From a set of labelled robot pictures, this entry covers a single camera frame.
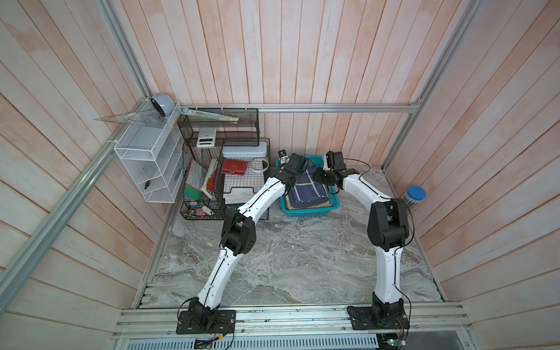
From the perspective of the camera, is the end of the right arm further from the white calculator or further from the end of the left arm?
the white calculator

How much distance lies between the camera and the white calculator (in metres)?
0.95

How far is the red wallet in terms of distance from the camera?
0.92 metres

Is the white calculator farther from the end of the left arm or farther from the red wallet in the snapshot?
the end of the left arm

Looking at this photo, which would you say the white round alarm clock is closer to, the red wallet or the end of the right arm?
the red wallet

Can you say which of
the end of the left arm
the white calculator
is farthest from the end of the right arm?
the white calculator

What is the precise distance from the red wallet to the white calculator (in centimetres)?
11
